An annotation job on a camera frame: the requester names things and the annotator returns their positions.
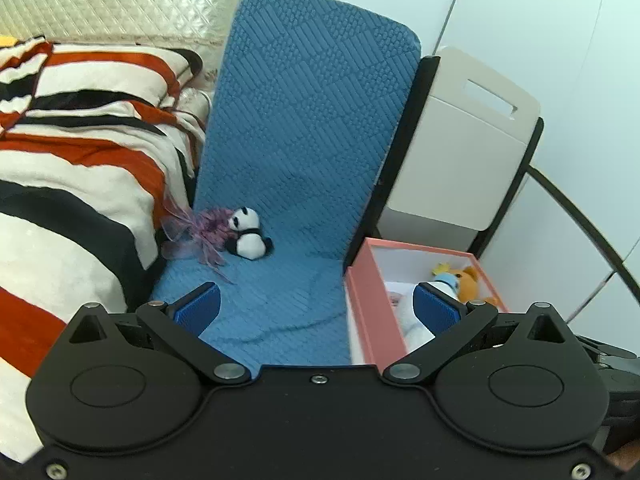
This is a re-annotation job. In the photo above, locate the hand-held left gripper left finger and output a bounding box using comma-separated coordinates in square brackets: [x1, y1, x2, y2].
[66, 281, 252, 387]

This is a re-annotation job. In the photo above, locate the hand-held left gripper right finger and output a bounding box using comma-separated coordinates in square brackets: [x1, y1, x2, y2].
[382, 282, 569, 387]

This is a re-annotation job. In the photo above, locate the white and blue plush animal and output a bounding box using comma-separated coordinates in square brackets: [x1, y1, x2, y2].
[397, 275, 468, 352]

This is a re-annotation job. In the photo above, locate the brown teddy bear plush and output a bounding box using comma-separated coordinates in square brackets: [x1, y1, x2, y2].
[431, 261, 500, 308]

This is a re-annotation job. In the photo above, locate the pink cardboard box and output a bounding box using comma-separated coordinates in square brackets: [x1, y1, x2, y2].
[345, 238, 510, 366]

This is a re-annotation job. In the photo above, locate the purple ribbon flower bundle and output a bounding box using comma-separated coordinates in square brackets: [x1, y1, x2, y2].
[160, 195, 236, 285]

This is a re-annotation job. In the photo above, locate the small panda plush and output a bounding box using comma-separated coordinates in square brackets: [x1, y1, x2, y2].
[223, 207, 274, 261]

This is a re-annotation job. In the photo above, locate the black curved metal bar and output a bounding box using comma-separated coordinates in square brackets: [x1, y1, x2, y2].
[525, 166, 640, 306]

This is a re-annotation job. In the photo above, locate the blue textured seat cushion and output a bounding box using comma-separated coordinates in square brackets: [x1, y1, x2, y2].
[150, 0, 422, 367]

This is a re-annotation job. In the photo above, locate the striped fleece blanket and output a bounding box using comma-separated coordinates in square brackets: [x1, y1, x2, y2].
[0, 36, 208, 463]

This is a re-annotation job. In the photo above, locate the cream quilted pillow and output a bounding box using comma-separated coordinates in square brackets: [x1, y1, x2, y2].
[0, 0, 249, 73]

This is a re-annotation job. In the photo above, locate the white bin with handle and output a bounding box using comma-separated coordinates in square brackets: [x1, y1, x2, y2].
[345, 46, 545, 263]

